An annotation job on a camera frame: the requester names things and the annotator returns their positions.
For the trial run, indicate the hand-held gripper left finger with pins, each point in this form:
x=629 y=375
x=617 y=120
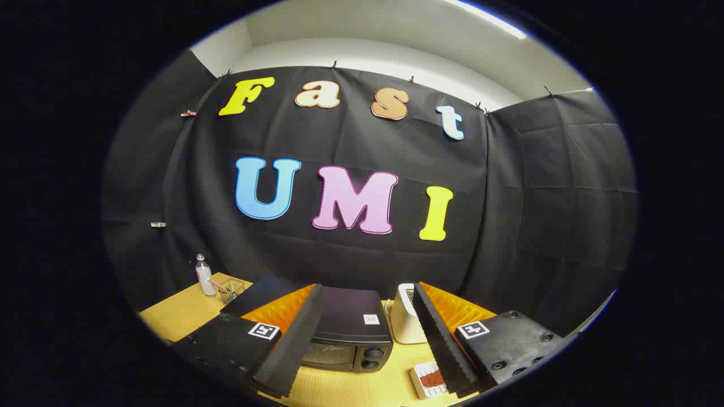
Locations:
x=297 y=345

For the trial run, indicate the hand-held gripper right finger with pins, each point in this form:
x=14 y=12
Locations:
x=441 y=339

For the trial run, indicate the reddish brown meat piece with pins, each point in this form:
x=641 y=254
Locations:
x=432 y=379

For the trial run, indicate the black toaster oven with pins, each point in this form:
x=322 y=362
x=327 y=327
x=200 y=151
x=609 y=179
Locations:
x=350 y=314

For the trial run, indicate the white pop-up toaster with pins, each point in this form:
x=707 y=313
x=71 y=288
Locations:
x=403 y=322

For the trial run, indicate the white rectangular plate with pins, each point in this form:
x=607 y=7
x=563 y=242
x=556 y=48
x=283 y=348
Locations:
x=418 y=384

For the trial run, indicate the pink stick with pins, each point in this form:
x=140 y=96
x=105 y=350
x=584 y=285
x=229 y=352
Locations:
x=218 y=284

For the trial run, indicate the clear bottle with red label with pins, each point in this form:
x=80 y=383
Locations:
x=205 y=280

